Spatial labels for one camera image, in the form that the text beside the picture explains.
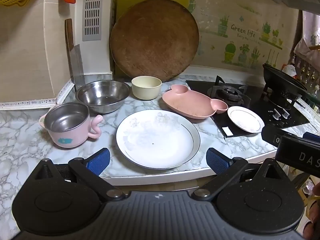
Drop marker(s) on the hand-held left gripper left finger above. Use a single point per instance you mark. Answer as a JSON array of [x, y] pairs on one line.
[[98, 159]]

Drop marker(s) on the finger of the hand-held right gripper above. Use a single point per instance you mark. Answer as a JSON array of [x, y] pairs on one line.
[[312, 137], [273, 136]]

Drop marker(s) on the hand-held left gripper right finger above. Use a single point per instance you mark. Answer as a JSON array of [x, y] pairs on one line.
[[217, 162]]

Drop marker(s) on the small white plate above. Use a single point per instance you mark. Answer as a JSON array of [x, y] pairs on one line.
[[243, 118]]

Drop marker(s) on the large white plate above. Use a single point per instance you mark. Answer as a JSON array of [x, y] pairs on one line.
[[155, 142]]

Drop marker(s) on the stainless steel bowl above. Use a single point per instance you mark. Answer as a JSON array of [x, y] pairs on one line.
[[100, 95]]

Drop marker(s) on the pink mouse-shaped plate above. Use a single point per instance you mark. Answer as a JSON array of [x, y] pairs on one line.
[[190, 102]]

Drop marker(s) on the cream bowl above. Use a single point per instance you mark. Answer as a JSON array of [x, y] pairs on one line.
[[146, 91]]

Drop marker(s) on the person's right hand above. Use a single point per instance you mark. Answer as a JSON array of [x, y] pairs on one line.
[[315, 205]]

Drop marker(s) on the stove knob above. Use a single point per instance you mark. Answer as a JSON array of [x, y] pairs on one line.
[[285, 112], [277, 114]]

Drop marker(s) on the black glass gas stove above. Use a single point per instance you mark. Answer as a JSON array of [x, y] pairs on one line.
[[255, 97]]

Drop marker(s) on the black wok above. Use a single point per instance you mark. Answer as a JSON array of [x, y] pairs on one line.
[[280, 80]]

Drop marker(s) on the black burner pan support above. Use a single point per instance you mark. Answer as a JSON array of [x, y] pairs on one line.
[[228, 92]]

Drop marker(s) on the plastic bag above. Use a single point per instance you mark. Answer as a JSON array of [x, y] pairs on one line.
[[306, 51]]

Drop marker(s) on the white patterned edge strip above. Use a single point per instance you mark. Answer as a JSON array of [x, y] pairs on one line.
[[30, 103]]

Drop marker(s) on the round wooden cutting board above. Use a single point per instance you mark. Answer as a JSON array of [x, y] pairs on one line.
[[155, 42]]

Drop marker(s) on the grey vent grille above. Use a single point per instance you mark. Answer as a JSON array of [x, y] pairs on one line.
[[92, 10]]

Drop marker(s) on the green plant wall sticker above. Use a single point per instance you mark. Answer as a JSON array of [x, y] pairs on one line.
[[240, 28]]

